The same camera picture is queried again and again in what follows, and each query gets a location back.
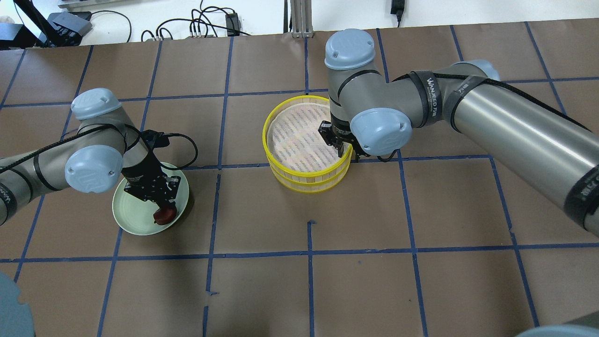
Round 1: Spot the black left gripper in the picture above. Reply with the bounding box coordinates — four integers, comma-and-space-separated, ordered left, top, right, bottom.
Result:
124, 175, 181, 206

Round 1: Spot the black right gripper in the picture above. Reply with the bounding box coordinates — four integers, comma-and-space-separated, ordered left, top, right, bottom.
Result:
318, 121, 361, 162

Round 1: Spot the brown steamed bun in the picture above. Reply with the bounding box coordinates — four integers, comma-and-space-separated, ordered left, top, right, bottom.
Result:
153, 206, 178, 226

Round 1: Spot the yellow steamer layer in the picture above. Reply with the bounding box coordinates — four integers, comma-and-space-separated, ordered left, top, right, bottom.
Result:
262, 95, 353, 176
271, 162, 350, 194

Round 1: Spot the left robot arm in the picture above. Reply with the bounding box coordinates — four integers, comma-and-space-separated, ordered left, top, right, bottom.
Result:
0, 88, 189, 226

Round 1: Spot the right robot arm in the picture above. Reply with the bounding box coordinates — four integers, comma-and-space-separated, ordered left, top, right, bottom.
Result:
319, 29, 598, 235

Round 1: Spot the pale green plate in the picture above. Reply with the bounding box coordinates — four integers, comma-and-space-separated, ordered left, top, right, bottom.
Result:
112, 162, 189, 235

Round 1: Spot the black power adapter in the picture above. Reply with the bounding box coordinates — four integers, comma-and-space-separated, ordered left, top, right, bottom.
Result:
225, 13, 241, 36

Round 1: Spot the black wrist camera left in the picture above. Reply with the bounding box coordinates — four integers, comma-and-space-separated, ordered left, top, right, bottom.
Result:
140, 130, 170, 151

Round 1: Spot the aluminium frame post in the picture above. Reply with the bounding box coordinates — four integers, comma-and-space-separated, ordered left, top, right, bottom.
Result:
289, 0, 314, 38

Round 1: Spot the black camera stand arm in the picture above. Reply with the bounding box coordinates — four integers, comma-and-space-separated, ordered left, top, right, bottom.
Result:
12, 0, 92, 47

